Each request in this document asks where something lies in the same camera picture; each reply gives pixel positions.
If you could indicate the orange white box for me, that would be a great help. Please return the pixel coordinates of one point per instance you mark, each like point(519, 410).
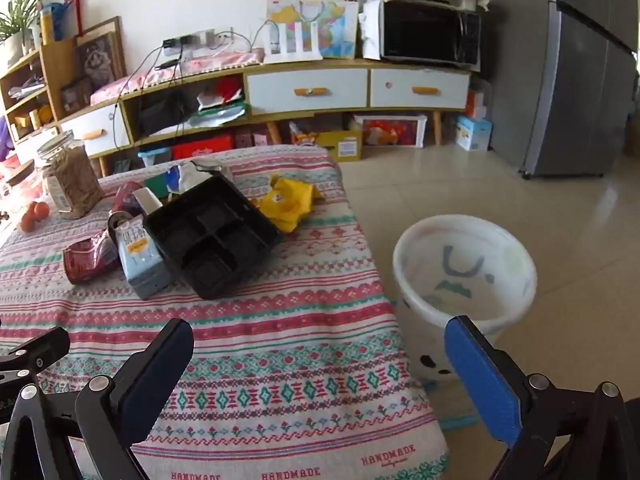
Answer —
point(476, 104)

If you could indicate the wooden picture frame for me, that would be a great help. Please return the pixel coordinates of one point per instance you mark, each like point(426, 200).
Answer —
point(100, 55)

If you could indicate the dark red drink can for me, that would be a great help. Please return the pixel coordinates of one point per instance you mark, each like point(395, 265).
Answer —
point(121, 197)

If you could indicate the red knitted cloth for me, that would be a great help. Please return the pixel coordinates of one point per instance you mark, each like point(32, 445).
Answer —
point(229, 93)

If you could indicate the white plastic trash bin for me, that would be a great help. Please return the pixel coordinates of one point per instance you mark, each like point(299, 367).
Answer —
point(425, 320)

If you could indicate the white crate with toys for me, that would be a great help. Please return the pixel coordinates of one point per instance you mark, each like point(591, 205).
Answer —
point(390, 131)

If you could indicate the wooden open shelf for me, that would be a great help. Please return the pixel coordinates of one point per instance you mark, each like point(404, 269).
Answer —
point(52, 65)

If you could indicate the white paper cup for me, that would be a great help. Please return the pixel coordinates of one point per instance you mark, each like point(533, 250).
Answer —
point(147, 200)

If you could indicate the colourful map poster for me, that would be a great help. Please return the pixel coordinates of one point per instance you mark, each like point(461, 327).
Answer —
point(335, 25)

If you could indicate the small pink box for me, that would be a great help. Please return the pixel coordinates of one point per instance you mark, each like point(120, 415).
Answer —
point(261, 138)
point(242, 139)

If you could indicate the green silver folded bag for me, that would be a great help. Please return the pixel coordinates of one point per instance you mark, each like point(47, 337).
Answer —
point(215, 112)

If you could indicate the small dark picture frame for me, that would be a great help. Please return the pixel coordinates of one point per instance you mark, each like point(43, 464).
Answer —
point(75, 95)

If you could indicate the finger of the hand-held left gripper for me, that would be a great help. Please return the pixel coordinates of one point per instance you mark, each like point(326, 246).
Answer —
point(45, 347)

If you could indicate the wall power strip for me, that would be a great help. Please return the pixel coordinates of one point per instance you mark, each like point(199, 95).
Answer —
point(200, 40)

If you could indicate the clear jar with dark lid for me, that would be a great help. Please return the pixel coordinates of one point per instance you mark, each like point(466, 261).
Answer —
point(20, 180)

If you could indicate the yellow cardboard box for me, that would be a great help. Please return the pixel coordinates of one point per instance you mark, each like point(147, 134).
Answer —
point(342, 145)

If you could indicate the red flat box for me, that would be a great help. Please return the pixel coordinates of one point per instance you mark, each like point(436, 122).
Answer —
point(202, 147)

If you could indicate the clear jar with brown sticks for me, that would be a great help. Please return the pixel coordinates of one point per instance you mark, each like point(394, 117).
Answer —
point(72, 180)

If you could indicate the yellow bottle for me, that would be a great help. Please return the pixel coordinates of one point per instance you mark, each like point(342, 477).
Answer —
point(47, 27)

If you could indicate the black box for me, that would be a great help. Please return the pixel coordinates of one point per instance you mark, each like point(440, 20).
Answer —
point(156, 115)

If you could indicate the blue drink carton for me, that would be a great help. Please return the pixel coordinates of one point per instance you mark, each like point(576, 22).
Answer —
point(137, 260)

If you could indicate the colourful snack pack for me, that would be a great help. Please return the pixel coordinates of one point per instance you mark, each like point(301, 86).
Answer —
point(302, 134)

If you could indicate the black microwave oven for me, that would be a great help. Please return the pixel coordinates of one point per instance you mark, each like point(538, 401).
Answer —
point(425, 30)

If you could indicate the wooden white TV cabinet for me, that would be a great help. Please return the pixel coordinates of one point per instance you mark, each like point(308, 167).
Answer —
point(350, 63)

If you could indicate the potted green plant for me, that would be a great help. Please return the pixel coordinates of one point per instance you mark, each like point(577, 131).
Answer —
point(20, 15)

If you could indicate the white drawer with round hole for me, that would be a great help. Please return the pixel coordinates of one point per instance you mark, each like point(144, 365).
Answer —
point(440, 87)

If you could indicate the patterned woven tablecloth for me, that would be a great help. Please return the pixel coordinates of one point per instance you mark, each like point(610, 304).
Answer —
point(280, 340)

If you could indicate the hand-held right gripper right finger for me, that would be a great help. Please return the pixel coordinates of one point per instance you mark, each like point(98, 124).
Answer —
point(480, 380)

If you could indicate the white crumpled tissue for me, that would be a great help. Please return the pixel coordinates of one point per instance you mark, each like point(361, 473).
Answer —
point(192, 175)

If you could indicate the blue white carton box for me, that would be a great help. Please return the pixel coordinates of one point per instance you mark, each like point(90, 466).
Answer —
point(472, 134)

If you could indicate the green yellow sponge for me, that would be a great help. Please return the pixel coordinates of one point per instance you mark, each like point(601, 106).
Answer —
point(157, 185)

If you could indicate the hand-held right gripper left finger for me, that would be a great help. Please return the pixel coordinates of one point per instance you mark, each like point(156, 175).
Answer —
point(155, 375)

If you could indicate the black plastic food tray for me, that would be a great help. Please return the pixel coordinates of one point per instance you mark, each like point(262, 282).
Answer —
point(215, 240)

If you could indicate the light blue plastic container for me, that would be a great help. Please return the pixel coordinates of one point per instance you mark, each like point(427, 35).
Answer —
point(155, 156)

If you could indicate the white slatted stand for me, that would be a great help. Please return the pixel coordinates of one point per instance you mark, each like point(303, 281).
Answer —
point(299, 35)

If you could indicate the yellow crumpled wrapper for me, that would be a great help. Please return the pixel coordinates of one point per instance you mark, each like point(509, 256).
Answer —
point(285, 205)

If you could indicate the grey refrigerator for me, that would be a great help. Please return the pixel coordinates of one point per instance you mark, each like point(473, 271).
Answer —
point(575, 85)

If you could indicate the crushed red can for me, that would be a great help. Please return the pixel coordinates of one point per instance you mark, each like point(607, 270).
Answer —
point(87, 260)

